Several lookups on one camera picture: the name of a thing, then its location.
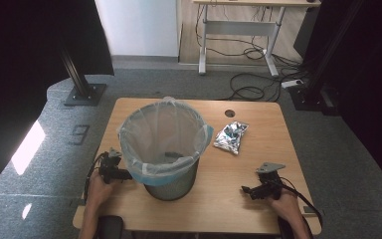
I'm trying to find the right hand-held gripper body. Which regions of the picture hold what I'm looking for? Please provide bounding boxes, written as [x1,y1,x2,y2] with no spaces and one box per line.
[256,161,285,201]

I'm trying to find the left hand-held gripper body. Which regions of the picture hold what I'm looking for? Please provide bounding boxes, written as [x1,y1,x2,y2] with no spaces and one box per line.
[96,147,124,184]

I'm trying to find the person's left hand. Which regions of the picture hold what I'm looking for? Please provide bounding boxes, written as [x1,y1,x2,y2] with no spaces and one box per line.
[85,168,117,209]

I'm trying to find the person's right hand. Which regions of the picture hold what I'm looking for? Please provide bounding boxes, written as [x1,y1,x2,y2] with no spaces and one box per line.
[267,189,302,223]

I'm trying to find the black mesh trash bin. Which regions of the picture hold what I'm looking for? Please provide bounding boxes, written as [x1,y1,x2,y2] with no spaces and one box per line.
[143,158,201,202]

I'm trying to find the bin with plastic liner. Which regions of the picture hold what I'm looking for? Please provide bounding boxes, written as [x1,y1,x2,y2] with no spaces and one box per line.
[116,96,215,187]

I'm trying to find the silver foil packet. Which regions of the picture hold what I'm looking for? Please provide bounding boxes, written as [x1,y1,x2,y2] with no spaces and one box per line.
[213,120,250,156]

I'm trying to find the black metal stand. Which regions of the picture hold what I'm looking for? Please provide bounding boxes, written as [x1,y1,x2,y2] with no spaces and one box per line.
[287,0,366,113]
[57,42,108,108]

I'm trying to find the white power strip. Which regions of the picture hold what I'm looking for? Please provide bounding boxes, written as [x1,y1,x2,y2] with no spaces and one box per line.
[281,79,304,90]

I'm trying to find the black curtain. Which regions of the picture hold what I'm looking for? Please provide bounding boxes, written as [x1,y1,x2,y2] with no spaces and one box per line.
[0,0,115,201]
[293,0,382,197]

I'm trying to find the white-framed wooden desk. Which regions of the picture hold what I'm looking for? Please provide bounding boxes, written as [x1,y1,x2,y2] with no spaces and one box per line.
[192,0,322,78]

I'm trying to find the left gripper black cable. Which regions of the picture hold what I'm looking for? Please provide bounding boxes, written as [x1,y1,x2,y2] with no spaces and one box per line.
[83,151,109,203]

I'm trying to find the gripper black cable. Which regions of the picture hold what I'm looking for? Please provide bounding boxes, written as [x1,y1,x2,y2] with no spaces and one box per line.
[280,176,324,229]
[83,151,109,203]

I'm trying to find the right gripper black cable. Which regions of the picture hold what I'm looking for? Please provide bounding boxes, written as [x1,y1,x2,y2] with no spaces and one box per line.
[280,176,324,229]

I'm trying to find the black floor cables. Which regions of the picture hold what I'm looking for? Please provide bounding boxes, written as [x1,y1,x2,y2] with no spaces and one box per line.
[194,4,311,103]

